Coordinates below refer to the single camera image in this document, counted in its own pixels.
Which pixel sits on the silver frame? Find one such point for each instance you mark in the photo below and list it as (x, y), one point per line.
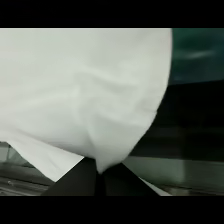
(20, 183)

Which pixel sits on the white T-shirt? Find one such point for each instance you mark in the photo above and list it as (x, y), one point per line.
(80, 93)

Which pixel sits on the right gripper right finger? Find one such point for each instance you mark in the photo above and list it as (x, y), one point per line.
(125, 181)

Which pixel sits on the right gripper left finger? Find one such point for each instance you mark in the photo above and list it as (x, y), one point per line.
(78, 180)

